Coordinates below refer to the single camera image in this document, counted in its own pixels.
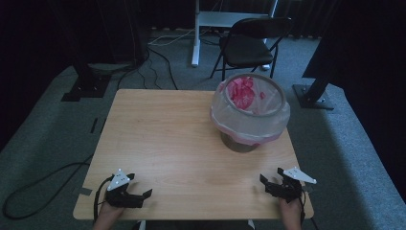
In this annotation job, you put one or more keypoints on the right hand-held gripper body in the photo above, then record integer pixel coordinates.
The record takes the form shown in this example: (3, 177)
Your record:
(288, 190)

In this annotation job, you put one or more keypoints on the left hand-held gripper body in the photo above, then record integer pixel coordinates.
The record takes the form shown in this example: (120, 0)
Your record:
(124, 198)

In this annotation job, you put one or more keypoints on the grey slatted trash bin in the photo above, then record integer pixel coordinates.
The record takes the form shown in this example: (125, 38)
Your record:
(237, 145)

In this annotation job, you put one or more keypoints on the white translucent trash bag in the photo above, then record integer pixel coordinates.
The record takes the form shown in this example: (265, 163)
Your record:
(252, 126)

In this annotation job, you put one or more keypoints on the person's left hand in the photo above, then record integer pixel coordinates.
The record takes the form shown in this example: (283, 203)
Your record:
(110, 211)

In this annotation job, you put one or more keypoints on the person's right hand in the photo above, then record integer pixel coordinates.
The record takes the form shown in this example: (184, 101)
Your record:
(290, 209)

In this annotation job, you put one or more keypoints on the white table leg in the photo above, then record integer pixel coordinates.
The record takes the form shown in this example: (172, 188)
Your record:
(142, 225)
(251, 225)

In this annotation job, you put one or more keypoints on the black floor tape strip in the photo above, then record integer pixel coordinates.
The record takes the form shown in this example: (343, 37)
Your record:
(94, 125)

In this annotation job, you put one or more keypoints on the black slanted stand with base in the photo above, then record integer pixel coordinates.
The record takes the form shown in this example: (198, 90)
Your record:
(314, 96)

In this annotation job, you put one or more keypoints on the black stand with flat base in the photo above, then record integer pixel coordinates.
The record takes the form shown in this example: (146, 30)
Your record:
(86, 87)

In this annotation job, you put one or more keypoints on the black folding chair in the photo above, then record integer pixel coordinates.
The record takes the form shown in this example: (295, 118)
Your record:
(247, 48)

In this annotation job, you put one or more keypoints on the white desk frame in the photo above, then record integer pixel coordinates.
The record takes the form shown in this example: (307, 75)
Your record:
(220, 19)

